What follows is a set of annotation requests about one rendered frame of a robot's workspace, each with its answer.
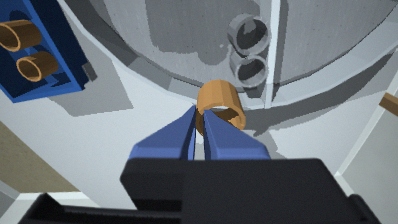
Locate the grey metal ring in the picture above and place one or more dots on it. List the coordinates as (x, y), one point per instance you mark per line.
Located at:
(260, 40)
(253, 77)

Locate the bronze bushing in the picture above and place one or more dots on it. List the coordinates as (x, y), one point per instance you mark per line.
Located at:
(45, 63)
(18, 35)
(217, 93)

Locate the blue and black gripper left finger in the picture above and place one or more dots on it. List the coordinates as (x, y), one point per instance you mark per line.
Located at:
(175, 140)

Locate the blue crate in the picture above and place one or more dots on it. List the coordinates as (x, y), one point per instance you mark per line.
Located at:
(57, 35)

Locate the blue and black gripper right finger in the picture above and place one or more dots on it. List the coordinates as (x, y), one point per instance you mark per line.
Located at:
(223, 141)

